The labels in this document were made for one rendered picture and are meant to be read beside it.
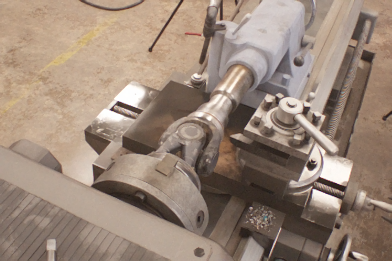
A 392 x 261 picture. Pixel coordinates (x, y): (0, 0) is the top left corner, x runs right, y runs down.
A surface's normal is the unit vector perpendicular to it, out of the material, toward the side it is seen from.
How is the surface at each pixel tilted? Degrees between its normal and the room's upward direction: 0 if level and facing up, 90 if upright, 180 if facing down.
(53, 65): 0
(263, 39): 0
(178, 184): 30
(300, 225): 90
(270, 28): 0
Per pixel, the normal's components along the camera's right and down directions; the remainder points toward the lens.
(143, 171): 0.02, -0.77
